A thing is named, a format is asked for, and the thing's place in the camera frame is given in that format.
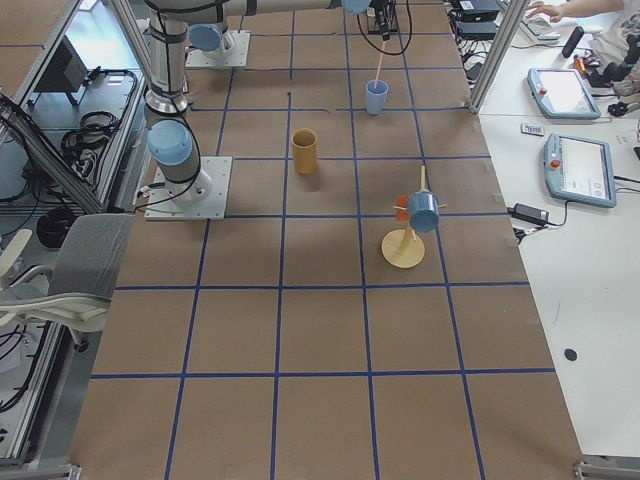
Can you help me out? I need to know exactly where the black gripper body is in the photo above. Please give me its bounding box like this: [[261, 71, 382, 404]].
[[374, 0, 392, 41]]

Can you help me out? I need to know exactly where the pink chopstick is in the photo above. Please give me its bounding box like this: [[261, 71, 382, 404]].
[[374, 40, 387, 89]]

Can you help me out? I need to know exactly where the light blue plastic cup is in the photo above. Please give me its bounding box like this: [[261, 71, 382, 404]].
[[365, 80, 388, 116]]

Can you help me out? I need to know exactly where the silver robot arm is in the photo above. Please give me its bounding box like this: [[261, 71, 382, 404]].
[[188, 21, 236, 56], [146, 1, 391, 204]]

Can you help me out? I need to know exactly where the orange hanging cup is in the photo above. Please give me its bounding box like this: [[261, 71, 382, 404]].
[[394, 195, 409, 222]]

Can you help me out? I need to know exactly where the dark blue hanging cup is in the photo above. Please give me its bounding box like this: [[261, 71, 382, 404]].
[[407, 191, 440, 233]]

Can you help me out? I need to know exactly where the wooden cup tree stand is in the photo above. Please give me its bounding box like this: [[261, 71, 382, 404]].
[[381, 165, 445, 269]]

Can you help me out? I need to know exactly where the bamboo cylinder holder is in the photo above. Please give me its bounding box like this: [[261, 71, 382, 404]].
[[291, 128, 318, 175]]

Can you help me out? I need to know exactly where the white keyboard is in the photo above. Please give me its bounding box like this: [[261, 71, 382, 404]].
[[520, 11, 561, 44]]

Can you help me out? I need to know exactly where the small white remote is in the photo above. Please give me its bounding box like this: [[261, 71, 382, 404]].
[[520, 123, 545, 137]]

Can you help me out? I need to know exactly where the far blue teach pendant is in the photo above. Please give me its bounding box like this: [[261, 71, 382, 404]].
[[527, 68, 601, 120]]

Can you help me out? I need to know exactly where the blue teach pendant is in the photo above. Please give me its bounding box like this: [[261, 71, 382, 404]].
[[543, 133, 617, 208], [527, 68, 601, 120]]

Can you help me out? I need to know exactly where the black power adapter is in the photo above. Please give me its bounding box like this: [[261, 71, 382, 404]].
[[507, 203, 549, 226]]

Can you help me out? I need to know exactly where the near blue teach pendant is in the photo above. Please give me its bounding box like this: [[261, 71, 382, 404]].
[[543, 133, 617, 208]]

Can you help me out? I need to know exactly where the grey office chair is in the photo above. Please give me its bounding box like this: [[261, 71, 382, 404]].
[[1, 213, 134, 352]]

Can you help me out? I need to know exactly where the black round cap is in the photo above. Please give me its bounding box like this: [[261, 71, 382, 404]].
[[564, 349, 578, 361]]

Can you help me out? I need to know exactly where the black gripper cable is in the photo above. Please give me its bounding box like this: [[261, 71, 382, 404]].
[[355, 0, 412, 57]]

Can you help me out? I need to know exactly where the aluminium frame post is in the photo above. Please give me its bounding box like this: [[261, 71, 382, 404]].
[[468, 0, 529, 114]]

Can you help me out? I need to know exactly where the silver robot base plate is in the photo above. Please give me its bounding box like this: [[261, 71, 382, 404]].
[[144, 156, 233, 221]]

